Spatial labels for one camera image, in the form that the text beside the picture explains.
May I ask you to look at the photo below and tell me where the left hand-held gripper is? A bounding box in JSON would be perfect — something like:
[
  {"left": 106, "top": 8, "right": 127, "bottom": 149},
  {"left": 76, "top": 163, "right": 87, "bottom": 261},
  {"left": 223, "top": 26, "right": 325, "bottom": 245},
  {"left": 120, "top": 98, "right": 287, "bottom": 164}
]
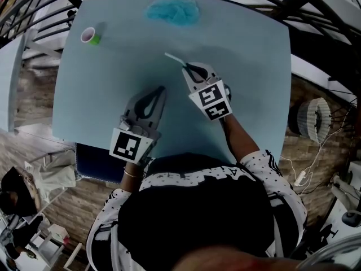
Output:
[{"left": 109, "top": 85, "right": 168, "bottom": 167}]

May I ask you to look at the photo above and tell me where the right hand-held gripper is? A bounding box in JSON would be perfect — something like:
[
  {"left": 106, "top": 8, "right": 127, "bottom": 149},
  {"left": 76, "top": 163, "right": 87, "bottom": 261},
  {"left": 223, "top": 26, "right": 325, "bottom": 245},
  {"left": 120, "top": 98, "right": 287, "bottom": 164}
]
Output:
[{"left": 181, "top": 62, "right": 234, "bottom": 122}]

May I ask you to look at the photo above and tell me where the thin white strip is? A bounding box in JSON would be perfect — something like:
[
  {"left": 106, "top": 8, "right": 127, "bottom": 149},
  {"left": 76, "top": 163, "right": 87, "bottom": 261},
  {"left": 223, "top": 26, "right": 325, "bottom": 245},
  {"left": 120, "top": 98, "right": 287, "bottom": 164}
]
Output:
[{"left": 164, "top": 52, "right": 187, "bottom": 67}]

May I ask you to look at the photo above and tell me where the green cup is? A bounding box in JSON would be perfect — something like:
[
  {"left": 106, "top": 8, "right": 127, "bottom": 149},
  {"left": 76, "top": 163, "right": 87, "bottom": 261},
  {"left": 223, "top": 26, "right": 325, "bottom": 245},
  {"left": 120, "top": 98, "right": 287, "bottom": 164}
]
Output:
[{"left": 80, "top": 26, "right": 102, "bottom": 46}]

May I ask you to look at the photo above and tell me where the person's right forearm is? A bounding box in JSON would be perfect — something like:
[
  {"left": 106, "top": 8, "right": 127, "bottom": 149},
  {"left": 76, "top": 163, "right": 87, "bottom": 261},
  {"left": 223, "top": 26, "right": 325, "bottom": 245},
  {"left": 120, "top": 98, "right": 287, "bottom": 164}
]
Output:
[{"left": 221, "top": 113, "right": 262, "bottom": 163}]

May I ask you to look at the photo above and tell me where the person's left forearm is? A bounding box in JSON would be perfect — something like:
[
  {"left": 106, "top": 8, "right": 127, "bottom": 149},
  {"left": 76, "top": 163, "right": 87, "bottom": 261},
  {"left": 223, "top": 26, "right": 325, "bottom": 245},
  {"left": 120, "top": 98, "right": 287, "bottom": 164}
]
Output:
[{"left": 121, "top": 161, "right": 146, "bottom": 193}]

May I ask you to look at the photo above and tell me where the dark blue seat cushion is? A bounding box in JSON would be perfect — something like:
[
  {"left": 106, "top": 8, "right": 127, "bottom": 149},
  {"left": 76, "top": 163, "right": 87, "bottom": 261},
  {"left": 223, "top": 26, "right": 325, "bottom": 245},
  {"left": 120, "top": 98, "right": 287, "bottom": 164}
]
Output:
[{"left": 74, "top": 142, "right": 127, "bottom": 183}]

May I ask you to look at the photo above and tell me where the blue fluffy cloth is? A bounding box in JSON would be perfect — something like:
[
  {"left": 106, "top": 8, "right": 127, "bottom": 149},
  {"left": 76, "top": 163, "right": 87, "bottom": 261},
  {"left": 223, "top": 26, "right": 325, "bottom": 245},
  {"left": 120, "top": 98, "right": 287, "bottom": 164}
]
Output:
[{"left": 144, "top": 0, "right": 202, "bottom": 28}]

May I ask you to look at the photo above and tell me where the black and white shirt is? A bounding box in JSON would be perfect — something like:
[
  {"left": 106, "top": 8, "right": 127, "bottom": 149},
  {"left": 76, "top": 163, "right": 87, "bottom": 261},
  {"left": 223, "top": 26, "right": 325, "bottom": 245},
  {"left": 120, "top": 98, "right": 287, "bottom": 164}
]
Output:
[{"left": 86, "top": 150, "right": 308, "bottom": 271}]

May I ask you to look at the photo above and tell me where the grey ribbed waste bin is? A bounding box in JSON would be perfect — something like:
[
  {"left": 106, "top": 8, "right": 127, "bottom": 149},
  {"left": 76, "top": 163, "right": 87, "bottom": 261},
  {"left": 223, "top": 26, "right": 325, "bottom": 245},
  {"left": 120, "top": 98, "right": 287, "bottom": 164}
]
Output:
[{"left": 287, "top": 97, "right": 332, "bottom": 144}]

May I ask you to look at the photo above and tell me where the black metal railing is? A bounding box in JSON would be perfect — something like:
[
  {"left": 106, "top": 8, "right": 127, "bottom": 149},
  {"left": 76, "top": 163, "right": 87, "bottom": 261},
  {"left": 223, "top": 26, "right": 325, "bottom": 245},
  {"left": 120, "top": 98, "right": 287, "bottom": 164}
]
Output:
[{"left": 0, "top": 0, "right": 361, "bottom": 56}]

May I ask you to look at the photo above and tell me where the white power strip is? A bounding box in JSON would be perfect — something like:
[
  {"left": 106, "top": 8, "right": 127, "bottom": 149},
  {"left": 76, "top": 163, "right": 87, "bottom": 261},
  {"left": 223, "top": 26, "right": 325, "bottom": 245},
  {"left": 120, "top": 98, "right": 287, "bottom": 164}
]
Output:
[{"left": 293, "top": 170, "right": 308, "bottom": 186}]

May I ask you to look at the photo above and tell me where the gold bracelet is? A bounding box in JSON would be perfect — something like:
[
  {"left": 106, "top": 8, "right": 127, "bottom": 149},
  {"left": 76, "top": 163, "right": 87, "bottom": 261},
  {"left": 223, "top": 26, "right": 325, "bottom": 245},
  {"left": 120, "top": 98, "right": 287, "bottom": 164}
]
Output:
[{"left": 123, "top": 169, "right": 144, "bottom": 179}]

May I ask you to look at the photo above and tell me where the white cable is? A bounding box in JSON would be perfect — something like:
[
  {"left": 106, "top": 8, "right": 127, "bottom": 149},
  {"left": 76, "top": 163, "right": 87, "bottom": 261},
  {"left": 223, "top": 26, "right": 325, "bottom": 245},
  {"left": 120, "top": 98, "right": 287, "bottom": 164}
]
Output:
[{"left": 279, "top": 128, "right": 344, "bottom": 194}]

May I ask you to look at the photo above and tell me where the grey head mount rim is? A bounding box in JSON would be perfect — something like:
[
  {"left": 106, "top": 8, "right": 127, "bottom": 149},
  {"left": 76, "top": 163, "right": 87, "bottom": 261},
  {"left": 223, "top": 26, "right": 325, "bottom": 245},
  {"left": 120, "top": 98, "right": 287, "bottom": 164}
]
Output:
[{"left": 303, "top": 233, "right": 361, "bottom": 271}]

